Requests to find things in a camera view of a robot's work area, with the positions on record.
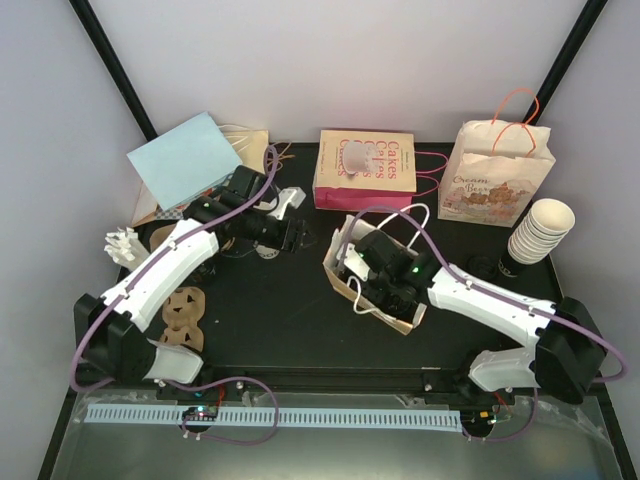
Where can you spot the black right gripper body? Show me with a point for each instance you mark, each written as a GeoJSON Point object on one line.
{"type": "Point", "coordinates": [384, 281]}

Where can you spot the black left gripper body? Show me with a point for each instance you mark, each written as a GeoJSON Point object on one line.
{"type": "Point", "coordinates": [270, 237]}

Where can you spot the kraft bag with white handles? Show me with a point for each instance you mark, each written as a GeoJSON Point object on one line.
{"type": "Point", "coordinates": [353, 279]}

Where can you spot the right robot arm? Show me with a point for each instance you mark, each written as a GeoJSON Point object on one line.
{"type": "Point", "coordinates": [557, 348]}

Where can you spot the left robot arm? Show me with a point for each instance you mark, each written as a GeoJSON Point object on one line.
{"type": "Point", "coordinates": [116, 322]}

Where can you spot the left stack of paper cups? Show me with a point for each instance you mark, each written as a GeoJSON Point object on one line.
{"type": "Point", "coordinates": [266, 253]}

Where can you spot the stack of paper cups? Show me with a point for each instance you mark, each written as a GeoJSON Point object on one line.
{"type": "Point", "coordinates": [544, 226]}
{"type": "Point", "coordinates": [266, 253]}

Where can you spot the brown flat paper bag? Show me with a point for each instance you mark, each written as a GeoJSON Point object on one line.
{"type": "Point", "coordinates": [283, 149]}

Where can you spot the pink cakes paper bag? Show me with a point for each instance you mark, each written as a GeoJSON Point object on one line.
{"type": "Point", "coordinates": [360, 169]}

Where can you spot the yellow flat paper bag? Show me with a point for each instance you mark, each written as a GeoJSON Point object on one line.
{"type": "Point", "coordinates": [250, 145]}

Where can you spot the pulp carrier near front edge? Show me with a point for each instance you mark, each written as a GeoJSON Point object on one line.
{"type": "Point", "coordinates": [181, 313]}

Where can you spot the two-cup pulp carrier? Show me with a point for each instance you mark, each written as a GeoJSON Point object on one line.
{"type": "Point", "coordinates": [159, 235]}

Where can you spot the light blue paper bag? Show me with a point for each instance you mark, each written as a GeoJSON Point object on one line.
{"type": "Point", "coordinates": [185, 161]}

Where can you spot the cream bear paper bag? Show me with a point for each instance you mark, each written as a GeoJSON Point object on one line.
{"type": "Point", "coordinates": [494, 170]}

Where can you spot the right stack of paper cups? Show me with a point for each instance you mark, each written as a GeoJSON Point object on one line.
{"type": "Point", "coordinates": [544, 226]}

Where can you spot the small circuit board right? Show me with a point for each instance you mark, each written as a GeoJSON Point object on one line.
{"type": "Point", "coordinates": [486, 417]}

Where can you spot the small circuit board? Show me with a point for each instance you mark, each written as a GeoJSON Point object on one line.
{"type": "Point", "coordinates": [486, 417]}
{"type": "Point", "coordinates": [200, 413]}

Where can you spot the small circuit board left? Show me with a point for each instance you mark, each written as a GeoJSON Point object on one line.
{"type": "Point", "coordinates": [200, 413]}

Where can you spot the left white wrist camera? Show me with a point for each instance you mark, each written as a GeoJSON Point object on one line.
{"type": "Point", "coordinates": [289, 197]}

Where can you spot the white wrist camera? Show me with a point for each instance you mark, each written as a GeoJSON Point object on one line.
{"type": "Point", "coordinates": [358, 267]}
{"type": "Point", "coordinates": [289, 197]}

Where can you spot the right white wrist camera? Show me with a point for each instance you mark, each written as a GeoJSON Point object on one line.
{"type": "Point", "coordinates": [358, 267]}

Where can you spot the black front rail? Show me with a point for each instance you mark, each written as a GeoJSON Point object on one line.
{"type": "Point", "coordinates": [444, 382]}

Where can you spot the light blue cable duct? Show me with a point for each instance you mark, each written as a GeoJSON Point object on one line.
{"type": "Point", "coordinates": [388, 419]}

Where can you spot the left black frame post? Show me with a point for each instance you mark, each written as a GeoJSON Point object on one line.
{"type": "Point", "coordinates": [102, 45]}

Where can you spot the black frame post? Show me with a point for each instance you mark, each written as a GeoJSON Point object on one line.
{"type": "Point", "coordinates": [102, 45]}
{"type": "Point", "coordinates": [575, 39]}

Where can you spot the right black frame post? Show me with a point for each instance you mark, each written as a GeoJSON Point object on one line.
{"type": "Point", "coordinates": [575, 39]}

